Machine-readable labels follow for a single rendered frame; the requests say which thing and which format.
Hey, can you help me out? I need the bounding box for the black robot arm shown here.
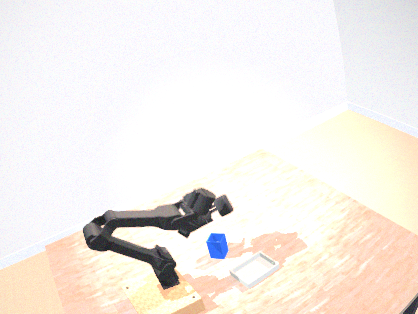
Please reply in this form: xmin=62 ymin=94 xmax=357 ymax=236
xmin=82 ymin=188 xmax=216 ymax=290

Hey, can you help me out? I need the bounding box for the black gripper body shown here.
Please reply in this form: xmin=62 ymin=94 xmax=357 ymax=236
xmin=203 ymin=195 xmax=233 ymax=226

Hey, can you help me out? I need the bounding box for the blue square cup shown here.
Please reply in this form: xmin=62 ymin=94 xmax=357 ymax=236
xmin=206 ymin=233 xmax=229 ymax=260

